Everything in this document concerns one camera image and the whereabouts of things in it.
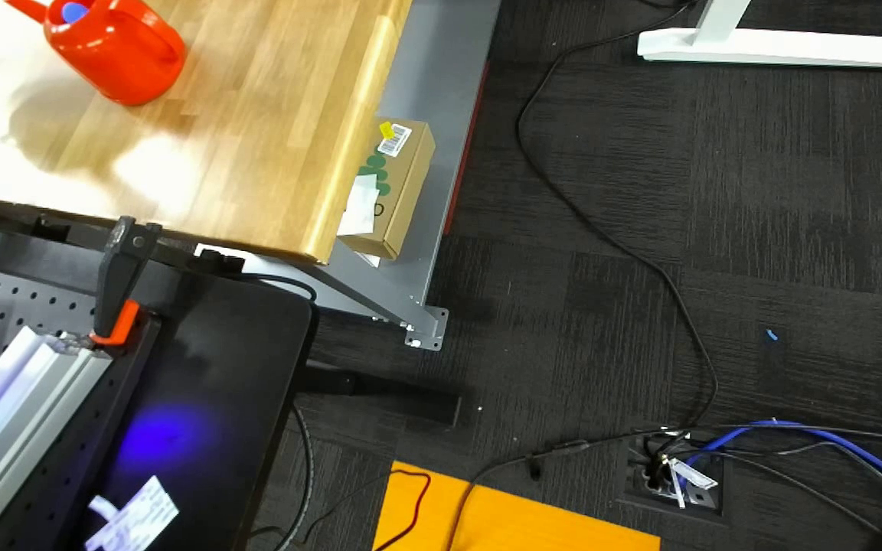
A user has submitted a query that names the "gray metal table frame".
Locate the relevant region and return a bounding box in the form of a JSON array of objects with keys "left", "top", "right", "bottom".
[{"left": 191, "top": 0, "right": 503, "bottom": 352}]

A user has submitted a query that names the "blue floor cable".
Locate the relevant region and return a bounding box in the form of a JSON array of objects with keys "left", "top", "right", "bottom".
[{"left": 684, "top": 417, "right": 882, "bottom": 506}]

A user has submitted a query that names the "small cardboard box with labels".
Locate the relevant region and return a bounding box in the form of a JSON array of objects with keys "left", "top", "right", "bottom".
[{"left": 333, "top": 115, "right": 438, "bottom": 264}]

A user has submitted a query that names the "black controller box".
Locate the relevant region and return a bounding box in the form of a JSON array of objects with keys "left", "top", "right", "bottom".
[{"left": 70, "top": 267, "right": 318, "bottom": 551}]

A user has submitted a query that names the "silver aluminium extrusion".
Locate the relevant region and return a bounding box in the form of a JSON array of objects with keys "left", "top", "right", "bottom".
[{"left": 0, "top": 325, "right": 117, "bottom": 551}]

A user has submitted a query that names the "black perforated mounting board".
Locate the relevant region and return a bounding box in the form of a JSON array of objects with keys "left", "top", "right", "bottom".
[{"left": 0, "top": 259, "right": 167, "bottom": 551}]

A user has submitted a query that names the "white desk foot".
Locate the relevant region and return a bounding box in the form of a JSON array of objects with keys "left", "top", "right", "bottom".
[{"left": 635, "top": 0, "right": 882, "bottom": 69}]

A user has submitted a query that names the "white paper label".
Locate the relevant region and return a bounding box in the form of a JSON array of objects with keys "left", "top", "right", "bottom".
[{"left": 82, "top": 474, "right": 179, "bottom": 551}]

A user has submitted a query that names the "black table foot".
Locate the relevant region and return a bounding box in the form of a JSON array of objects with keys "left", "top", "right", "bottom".
[{"left": 295, "top": 361, "right": 464, "bottom": 429}]

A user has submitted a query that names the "floor outlet box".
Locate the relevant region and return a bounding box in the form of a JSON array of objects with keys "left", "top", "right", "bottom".
[{"left": 620, "top": 426, "right": 728, "bottom": 517}]

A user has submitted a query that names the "black floor cable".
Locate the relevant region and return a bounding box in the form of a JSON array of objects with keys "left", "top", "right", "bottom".
[
  {"left": 444, "top": 429, "right": 667, "bottom": 551},
  {"left": 510, "top": 0, "right": 723, "bottom": 437}
]

